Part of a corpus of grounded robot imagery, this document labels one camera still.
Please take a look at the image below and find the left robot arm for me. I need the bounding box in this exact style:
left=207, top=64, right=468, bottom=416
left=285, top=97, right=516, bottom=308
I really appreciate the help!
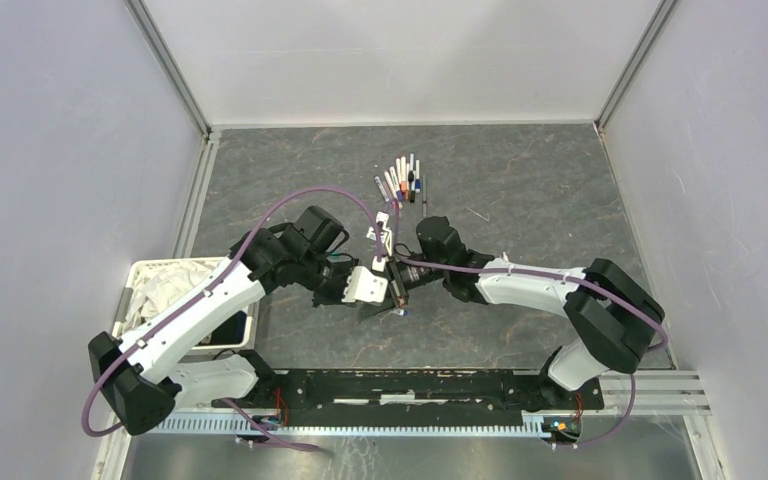
left=88, top=206, right=392, bottom=435

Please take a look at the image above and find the purple cable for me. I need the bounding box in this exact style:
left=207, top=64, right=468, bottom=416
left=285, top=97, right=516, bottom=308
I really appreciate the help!
left=81, top=186, right=387, bottom=454
left=383, top=198, right=670, bottom=450

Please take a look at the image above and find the houndstooth patterned pen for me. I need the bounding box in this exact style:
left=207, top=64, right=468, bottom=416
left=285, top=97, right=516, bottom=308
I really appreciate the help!
left=419, top=175, right=428, bottom=218

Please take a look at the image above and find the white plastic basket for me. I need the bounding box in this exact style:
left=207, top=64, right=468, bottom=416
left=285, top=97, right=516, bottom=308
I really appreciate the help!
left=112, top=257, right=258, bottom=357

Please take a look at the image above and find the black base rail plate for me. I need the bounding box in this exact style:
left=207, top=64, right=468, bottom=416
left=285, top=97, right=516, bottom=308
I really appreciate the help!
left=235, top=369, right=605, bottom=427

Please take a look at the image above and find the white cloth in basket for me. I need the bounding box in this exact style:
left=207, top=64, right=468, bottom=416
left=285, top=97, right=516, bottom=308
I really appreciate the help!
left=114, top=257, right=221, bottom=336

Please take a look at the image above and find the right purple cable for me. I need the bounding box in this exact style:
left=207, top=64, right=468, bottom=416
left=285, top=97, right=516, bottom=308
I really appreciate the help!
left=383, top=198, right=670, bottom=450

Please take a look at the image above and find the aluminium frame rail right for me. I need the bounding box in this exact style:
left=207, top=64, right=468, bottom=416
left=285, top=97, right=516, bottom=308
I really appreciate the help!
left=593, top=0, right=680, bottom=136

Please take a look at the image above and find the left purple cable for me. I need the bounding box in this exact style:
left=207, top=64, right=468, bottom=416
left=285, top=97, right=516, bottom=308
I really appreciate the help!
left=81, top=186, right=387, bottom=454

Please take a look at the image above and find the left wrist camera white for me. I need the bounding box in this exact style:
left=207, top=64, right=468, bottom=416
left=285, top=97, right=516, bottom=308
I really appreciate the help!
left=341, top=260, right=389, bottom=305

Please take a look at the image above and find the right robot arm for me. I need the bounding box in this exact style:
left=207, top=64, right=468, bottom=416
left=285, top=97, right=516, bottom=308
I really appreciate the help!
left=384, top=216, right=668, bottom=408

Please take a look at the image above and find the white slotted cable duct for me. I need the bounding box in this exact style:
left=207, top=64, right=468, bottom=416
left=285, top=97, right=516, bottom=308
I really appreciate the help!
left=150, top=410, right=579, bottom=440

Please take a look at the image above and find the aluminium frame rail left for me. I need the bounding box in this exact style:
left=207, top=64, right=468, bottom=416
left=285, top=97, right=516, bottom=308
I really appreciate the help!
left=124, top=0, right=212, bottom=138

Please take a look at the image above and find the aluminium frame rail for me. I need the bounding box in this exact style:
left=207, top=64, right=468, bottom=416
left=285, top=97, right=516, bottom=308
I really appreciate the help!
left=593, top=0, right=680, bottom=136
left=124, top=0, right=212, bottom=138

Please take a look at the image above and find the black capped pen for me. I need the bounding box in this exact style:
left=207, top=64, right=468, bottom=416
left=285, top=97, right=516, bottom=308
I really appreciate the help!
left=407, top=152, right=417, bottom=203

